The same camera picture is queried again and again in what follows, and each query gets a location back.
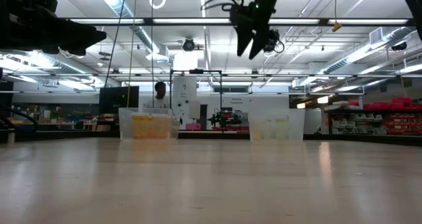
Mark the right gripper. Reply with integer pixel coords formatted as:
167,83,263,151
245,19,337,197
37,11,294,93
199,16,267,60
229,0,283,61

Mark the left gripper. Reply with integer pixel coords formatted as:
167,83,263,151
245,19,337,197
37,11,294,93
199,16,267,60
0,0,107,57

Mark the clear plastic bin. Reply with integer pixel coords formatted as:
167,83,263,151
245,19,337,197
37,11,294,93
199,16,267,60
249,108,306,142
118,107,181,141

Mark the ceiling light strip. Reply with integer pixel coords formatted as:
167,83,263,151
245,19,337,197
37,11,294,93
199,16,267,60
65,17,413,26

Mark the white sign panel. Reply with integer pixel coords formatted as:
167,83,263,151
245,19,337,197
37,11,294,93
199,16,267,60
224,95,291,132

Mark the black monitor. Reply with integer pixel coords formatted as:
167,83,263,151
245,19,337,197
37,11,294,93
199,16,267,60
98,86,140,117

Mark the small black background robot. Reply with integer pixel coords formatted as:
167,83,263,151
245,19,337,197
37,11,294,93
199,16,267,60
207,108,243,130

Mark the white machine cabinet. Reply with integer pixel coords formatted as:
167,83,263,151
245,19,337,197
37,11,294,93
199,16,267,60
171,76,198,119

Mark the person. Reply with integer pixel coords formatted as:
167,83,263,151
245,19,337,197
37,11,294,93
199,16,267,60
142,81,172,110

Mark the shelf with red bins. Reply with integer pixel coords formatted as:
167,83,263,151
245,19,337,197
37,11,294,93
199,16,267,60
324,97,422,136

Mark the black ceiling camera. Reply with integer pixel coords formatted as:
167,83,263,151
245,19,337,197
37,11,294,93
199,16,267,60
263,28,285,54

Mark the thin black hanging cable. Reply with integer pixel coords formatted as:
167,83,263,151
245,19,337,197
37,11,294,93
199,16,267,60
104,0,128,88

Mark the yellow hanging cord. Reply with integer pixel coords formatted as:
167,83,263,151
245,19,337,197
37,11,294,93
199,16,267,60
332,0,343,33

